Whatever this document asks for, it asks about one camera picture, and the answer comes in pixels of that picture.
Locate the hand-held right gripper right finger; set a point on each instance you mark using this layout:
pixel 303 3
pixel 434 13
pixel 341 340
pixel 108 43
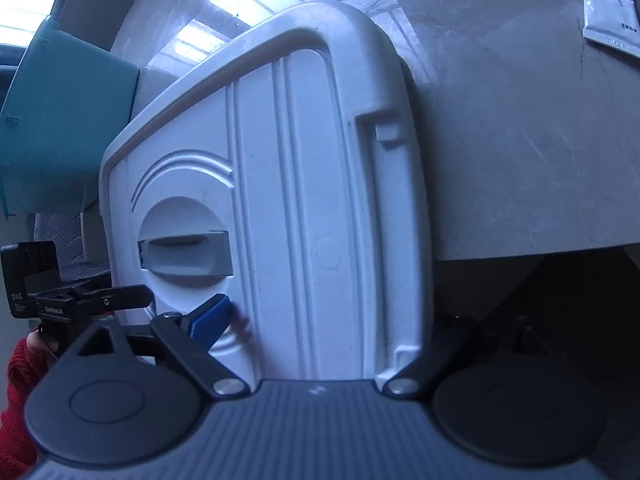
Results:
pixel 430 360

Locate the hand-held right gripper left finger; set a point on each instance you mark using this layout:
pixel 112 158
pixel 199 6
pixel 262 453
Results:
pixel 212 317

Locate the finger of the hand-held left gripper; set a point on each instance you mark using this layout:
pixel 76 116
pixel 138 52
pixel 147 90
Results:
pixel 115 297

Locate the blue plastic storage bin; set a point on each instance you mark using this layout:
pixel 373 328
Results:
pixel 65 125

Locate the white storage bin lid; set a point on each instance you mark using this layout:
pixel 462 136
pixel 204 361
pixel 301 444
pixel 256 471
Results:
pixel 325 185

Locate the person's left forearm red sleeve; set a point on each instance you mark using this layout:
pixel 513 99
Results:
pixel 17 400

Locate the grey desktop desk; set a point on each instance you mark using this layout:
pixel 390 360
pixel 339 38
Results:
pixel 500 135

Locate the chair with grey knitted cover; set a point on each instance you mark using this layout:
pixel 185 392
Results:
pixel 60 245

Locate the white printed sachet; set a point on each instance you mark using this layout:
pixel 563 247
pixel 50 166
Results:
pixel 607 5

